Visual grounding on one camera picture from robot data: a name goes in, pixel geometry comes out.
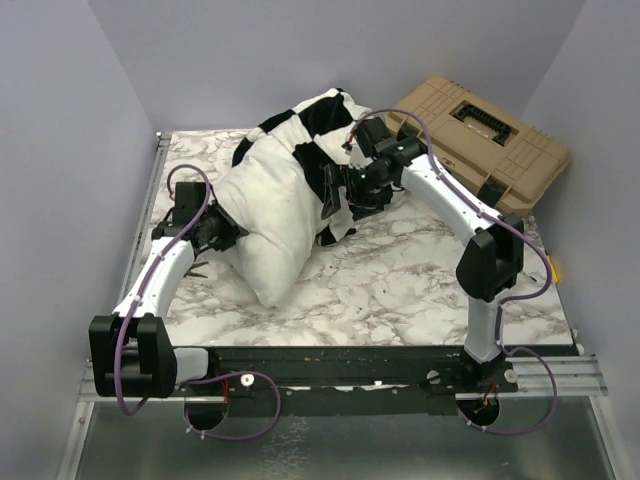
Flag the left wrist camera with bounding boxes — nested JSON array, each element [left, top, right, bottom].
[[171, 181, 208, 228]]

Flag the aluminium left side rail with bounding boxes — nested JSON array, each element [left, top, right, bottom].
[[116, 131, 173, 305]]

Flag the black and white checkered pillowcase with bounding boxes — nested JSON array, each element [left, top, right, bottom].
[[232, 88, 370, 246]]

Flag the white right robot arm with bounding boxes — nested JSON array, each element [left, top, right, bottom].
[[322, 141, 524, 391]]

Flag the white pillow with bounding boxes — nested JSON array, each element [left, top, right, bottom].
[[214, 136, 319, 307]]

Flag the black front mounting rail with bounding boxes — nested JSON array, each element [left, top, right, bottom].
[[184, 346, 517, 417]]

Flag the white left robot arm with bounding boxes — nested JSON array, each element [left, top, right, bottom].
[[89, 203, 248, 398]]

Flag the yellow handled pliers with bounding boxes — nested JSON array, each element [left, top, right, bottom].
[[184, 261, 208, 278]]

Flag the tan plastic toolbox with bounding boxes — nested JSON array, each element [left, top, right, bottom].
[[396, 76, 571, 216]]

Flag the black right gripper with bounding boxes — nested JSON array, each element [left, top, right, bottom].
[[322, 162, 393, 222]]

